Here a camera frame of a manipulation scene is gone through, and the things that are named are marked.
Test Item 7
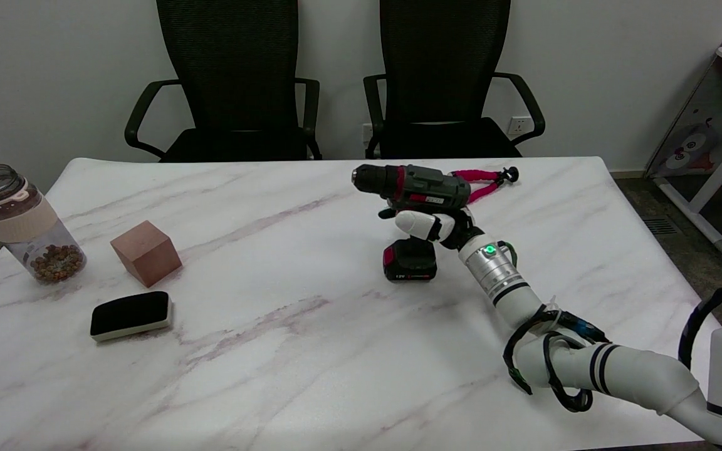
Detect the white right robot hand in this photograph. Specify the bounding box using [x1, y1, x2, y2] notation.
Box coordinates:
[378, 207, 485, 252]

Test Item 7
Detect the dark green cordless drill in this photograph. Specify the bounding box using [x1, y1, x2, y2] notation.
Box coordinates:
[351, 164, 472, 283]

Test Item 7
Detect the white desk with cartoon panel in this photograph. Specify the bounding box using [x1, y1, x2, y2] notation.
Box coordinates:
[646, 0, 722, 256]

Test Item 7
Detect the thick black cable loop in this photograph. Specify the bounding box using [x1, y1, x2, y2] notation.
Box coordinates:
[678, 284, 722, 371]

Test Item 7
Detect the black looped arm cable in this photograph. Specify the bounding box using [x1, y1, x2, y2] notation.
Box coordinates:
[503, 306, 611, 413]

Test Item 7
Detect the black whiteboard eraser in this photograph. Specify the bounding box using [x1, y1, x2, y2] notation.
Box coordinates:
[90, 291, 174, 343]

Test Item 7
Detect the clear jar with nuts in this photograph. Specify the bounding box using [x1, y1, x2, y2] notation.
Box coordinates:
[0, 164, 87, 286]

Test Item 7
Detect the red flexible mini tripod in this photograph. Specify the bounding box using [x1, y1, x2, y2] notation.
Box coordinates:
[451, 166, 520, 205]

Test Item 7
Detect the black mesh office chair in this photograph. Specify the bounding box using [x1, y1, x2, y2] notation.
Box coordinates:
[363, 0, 546, 160]
[124, 0, 323, 163]

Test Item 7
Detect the brown wooden cube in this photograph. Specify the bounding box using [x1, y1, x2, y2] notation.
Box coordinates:
[110, 220, 183, 289]

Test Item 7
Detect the metal floor vent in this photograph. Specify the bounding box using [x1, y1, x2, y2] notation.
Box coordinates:
[642, 217, 679, 237]

